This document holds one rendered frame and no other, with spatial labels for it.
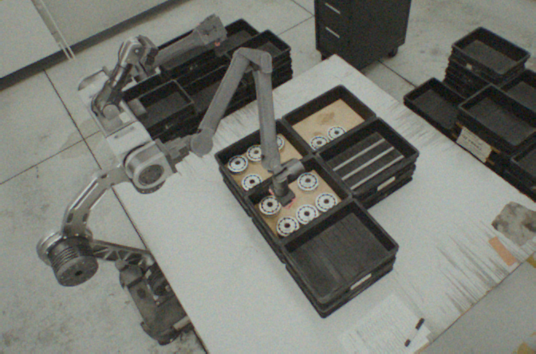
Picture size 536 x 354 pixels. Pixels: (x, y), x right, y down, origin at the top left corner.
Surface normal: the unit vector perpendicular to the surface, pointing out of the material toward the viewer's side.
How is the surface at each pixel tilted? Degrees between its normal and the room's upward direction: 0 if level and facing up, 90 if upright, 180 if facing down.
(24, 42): 90
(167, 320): 0
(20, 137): 0
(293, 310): 0
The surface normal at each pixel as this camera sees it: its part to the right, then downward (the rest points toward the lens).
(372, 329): -0.11, -0.61
